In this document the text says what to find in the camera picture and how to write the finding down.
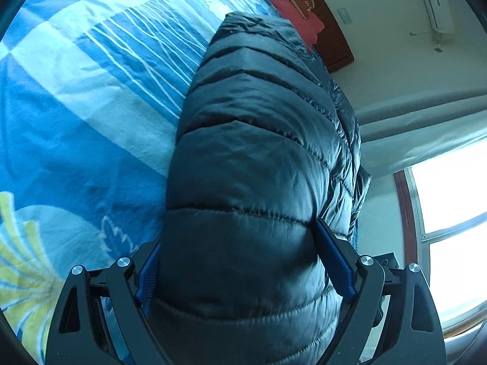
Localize black puffer jacket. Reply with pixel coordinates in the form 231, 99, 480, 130
149, 12, 370, 364

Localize right window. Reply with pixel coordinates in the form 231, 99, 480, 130
393, 138, 486, 338

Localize right grey curtain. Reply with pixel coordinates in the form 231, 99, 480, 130
356, 87, 486, 177

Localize dark wooden headboard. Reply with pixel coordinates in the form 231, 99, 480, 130
313, 0, 354, 73

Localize blue patterned bed sheet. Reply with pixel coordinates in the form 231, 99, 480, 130
1, 0, 276, 362

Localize red pillow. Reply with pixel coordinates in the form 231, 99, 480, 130
269, 0, 324, 48

